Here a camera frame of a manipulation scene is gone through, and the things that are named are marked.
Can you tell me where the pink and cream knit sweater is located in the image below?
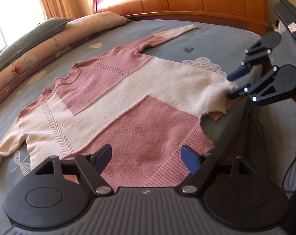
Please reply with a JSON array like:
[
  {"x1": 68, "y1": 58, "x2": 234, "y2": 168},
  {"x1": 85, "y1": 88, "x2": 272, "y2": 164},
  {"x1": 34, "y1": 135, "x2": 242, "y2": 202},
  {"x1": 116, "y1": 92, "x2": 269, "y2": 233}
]
[{"x1": 0, "y1": 25, "x2": 236, "y2": 188}]

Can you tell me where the orange wooden headboard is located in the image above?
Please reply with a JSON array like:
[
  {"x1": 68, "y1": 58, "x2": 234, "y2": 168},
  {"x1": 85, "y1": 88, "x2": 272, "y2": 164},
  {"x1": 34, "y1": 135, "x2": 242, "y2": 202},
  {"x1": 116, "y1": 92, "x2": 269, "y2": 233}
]
[{"x1": 93, "y1": 0, "x2": 268, "y2": 36}]

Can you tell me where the folded pink floral quilt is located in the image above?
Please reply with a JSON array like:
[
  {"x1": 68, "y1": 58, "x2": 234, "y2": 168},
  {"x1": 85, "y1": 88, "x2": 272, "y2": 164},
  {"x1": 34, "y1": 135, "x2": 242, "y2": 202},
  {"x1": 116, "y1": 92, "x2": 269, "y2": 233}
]
[{"x1": 0, "y1": 12, "x2": 127, "y2": 103}]

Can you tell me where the grey-blue floral pillow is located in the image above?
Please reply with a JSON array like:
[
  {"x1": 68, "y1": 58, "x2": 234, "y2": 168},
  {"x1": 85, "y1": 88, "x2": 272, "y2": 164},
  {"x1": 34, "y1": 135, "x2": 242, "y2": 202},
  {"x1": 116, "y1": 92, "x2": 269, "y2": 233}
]
[{"x1": 0, "y1": 18, "x2": 71, "y2": 72}]

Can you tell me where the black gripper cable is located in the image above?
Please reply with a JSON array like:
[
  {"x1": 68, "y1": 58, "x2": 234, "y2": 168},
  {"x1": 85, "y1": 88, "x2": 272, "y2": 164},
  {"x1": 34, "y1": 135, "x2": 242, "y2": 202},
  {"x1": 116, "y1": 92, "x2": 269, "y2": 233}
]
[{"x1": 281, "y1": 145, "x2": 296, "y2": 193}]

